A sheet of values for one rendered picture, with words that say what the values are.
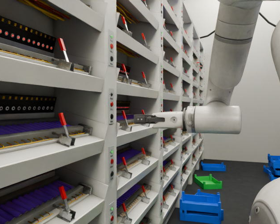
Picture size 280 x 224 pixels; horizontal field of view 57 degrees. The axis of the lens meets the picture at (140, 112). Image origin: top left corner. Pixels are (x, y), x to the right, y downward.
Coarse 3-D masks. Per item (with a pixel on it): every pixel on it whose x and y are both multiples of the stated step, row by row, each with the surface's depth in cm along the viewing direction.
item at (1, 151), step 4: (72, 136) 77; (76, 136) 78; (80, 136) 81; (52, 140) 68; (56, 140) 69; (32, 144) 61; (36, 144) 62; (40, 144) 64; (44, 144) 65; (8, 148) 55; (12, 148) 55; (16, 148) 56; (20, 148) 57; (24, 148) 59; (0, 152) 52; (4, 152) 53
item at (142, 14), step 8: (120, 0) 124; (128, 0) 110; (136, 0) 116; (144, 0) 134; (120, 8) 129; (128, 8) 134; (136, 8) 119; (144, 8) 126; (128, 16) 143; (136, 16) 146; (144, 16) 129; (152, 16) 139; (152, 24) 142
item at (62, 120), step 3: (60, 114) 69; (63, 114) 70; (60, 117) 69; (63, 117) 70; (60, 120) 70; (63, 120) 70; (63, 123) 69; (63, 126) 69; (66, 129) 70; (66, 132) 69; (66, 135) 69
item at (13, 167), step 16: (48, 112) 86; (64, 112) 91; (96, 128) 87; (16, 144) 60; (48, 144) 66; (80, 144) 73; (96, 144) 81; (0, 160) 49; (16, 160) 51; (32, 160) 55; (48, 160) 60; (64, 160) 66; (0, 176) 47; (16, 176) 51; (32, 176) 56
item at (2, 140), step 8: (56, 128) 74; (72, 128) 80; (80, 128) 84; (0, 136) 56; (8, 136) 57; (16, 136) 59; (24, 136) 61; (32, 136) 64; (40, 136) 67; (48, 136) 70; (56, 136) 73; (0, 144) 54; (8, 144) 57
